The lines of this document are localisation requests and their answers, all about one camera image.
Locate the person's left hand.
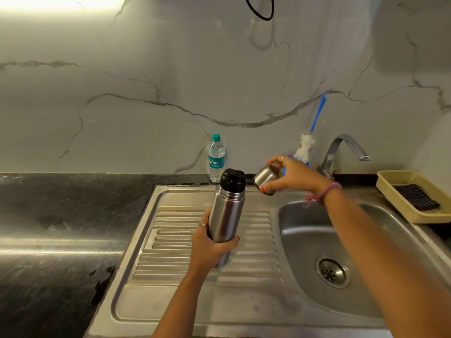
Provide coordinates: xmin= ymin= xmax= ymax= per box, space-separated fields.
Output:
xmin=190 ymin=207 xmax=241 ymax=276

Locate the person's right hand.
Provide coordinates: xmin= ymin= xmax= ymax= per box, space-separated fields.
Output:
xmin=260 ymin=154 xmax=335 ymax=208

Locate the steel cup cap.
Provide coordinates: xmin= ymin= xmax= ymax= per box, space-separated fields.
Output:
xmin=253 ymin=164 xmax=282 ymax=196

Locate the stainless steel flask body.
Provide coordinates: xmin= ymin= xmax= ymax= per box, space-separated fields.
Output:
xmin=206 ymin=186 xmax=246 ymax=269

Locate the blue white bottle brush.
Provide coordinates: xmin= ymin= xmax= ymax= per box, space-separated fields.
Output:
xmin=293 ymin=94 xmax=327 ymax=166

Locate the black stopper lid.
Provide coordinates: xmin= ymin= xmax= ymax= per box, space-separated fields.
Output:
xmin=219 ymin=168 xmax=247 ymax=200

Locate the person's right forearm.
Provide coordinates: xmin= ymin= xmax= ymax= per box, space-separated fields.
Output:
xmin=322 ymin=184 xmax=451 ymax=338

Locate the person's left forearm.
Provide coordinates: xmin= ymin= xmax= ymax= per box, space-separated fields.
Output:
xmin=151 ymin=267 xmax=216 ymax=338

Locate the clear plastic water bottle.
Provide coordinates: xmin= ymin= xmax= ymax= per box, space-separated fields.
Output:
xmin=208 ymin=133 xmax=226 ymax=184

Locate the chrome faucet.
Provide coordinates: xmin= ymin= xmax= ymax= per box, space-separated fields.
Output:
xmin=317 ymin=134 xmax=371 ymax=178

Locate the stainless steel sink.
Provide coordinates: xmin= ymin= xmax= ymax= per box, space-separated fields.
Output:
xmin=84 ymin=184 xmax=451 ymax=338

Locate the yellow plastic basket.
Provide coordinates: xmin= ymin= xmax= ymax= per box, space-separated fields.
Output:
xmin=375 ymin=170 xmax=451 ymax=224

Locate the dark checked cloth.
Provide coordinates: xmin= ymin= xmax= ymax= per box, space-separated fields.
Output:
xmin=391 ymin=184 xmax=441 ymax=212

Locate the pink thread bracelet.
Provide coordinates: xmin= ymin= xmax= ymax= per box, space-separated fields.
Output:
xmin=303 ymin=182 xmax=342 ymax=210

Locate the black cable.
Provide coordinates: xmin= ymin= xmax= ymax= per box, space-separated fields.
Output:
xmin=245 ymin=0 xmax=275 ymax=22

